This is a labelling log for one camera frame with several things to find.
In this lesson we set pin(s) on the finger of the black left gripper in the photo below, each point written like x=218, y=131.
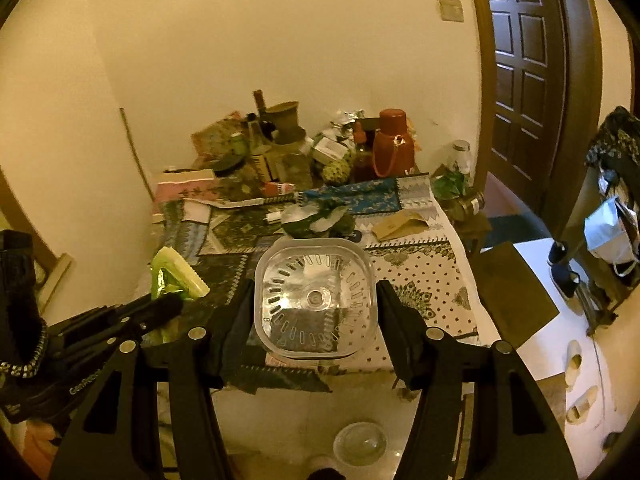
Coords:
x=121, y=320

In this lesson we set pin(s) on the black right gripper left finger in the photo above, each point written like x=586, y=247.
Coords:
x=152, y=408

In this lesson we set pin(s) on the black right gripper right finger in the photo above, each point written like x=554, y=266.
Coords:
x=479, y=400

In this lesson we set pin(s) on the green snack wrapper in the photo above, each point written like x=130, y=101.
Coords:
x=171, y=274

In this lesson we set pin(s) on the clear plastic square container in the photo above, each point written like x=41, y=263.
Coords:
x=315, y=299

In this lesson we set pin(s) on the crumpled green white trash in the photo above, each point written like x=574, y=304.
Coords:
x=318, y=218

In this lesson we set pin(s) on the white slipper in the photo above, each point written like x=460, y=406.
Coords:
x=579, y=410
x=573, y=363

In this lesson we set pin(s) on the dark stool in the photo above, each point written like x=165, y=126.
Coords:
x=511, y=293

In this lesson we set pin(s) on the pink patterned box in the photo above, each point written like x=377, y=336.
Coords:
x=184, y=185

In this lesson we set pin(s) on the clear bowl on floor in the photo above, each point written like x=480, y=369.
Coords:
x=360, y=444

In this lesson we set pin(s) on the red pink packet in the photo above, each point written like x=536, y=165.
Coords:
x=275, y=189

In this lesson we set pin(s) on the white plastic bag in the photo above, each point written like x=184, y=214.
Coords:
x=612, y=235

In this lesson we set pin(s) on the brown paper piece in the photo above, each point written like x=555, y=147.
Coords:
x=401, y=224

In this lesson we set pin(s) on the dark wine bottle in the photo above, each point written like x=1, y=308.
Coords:
x=267, y=127

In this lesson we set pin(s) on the green leafy plant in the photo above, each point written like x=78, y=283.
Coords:
x=447, y=184

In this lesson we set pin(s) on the brown ceramic vase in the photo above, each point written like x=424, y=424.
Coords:
x=284, y=117

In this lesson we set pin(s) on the green custard apple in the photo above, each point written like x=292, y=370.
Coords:
x=336, y=173

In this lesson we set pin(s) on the small white box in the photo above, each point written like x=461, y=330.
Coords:
x=327, y=151

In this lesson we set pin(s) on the glass jar white lid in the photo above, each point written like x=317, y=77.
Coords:
x=461, y=157

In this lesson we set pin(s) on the red thermos jug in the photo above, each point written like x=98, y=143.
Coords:
x=393, y=147

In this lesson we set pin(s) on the dark wooden door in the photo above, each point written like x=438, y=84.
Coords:
x=531, y=69

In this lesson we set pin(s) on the patterned picture frame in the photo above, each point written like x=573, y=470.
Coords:
x=214, y=142

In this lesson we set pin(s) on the wall light switch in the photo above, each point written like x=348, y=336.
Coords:
x=451, y=11

